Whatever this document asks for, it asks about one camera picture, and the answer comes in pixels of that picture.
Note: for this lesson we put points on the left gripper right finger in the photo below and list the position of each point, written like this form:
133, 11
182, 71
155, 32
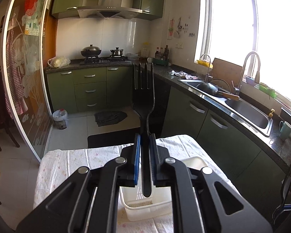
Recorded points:
201, 200

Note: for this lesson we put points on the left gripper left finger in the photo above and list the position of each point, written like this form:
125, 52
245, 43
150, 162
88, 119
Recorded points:
88, 200

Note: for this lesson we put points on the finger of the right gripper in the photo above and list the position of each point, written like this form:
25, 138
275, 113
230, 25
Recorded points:
284, 209

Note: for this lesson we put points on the white plastic utensil caddy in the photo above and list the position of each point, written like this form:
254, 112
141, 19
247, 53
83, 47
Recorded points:
138, 207

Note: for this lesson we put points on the white floral tablecloth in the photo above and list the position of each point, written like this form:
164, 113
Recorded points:
56, 166

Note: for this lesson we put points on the green mug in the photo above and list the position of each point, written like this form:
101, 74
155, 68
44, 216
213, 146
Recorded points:
285, 130

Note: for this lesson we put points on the dark floor mat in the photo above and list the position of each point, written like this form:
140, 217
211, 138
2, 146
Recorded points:
106, 118

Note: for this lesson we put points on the trash bin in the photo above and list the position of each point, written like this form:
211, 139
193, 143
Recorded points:
60, 118

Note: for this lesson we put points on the steel sink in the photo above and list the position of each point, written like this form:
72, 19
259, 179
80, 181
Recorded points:
241, 108

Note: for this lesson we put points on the green lower cabinets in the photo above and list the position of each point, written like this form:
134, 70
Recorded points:
89, 88

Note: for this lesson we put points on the black pan in sink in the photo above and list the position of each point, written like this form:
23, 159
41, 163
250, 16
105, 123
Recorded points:
214, 91

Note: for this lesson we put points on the tall steel faucet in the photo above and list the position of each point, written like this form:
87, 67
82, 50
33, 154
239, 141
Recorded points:
249, 71

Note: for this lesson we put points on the green container on sill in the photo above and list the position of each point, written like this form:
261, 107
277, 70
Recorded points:
267, 90

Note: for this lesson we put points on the wooden cutting board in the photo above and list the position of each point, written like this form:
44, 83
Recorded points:
227, 71

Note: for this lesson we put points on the purple bowl on sill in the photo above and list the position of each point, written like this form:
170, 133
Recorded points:
249, 80

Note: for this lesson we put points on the crumpled dish rag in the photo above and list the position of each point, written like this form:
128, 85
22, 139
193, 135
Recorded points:
183, 75

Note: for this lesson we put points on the glass sliding door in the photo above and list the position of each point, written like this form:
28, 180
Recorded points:
26, 17

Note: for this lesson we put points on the yellow sponge holder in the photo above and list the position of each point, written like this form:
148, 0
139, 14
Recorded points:
205, 63

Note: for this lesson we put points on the white plastic bag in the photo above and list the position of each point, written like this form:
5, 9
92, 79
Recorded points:
58, 62

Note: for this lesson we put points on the gas stove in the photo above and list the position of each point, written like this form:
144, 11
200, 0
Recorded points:
110, 59

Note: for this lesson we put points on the checkered apron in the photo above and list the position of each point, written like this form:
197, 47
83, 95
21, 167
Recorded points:
14, 62

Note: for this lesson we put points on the condiment bottles rack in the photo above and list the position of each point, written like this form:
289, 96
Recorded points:
161, 56

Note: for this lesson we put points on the black wok with lid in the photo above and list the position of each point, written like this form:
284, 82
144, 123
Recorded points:
91, 51

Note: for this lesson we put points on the steel pot with lid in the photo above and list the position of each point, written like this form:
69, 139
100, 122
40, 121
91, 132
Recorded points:
117, 52

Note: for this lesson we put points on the steel range hood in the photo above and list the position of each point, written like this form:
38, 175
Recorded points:
126, 9

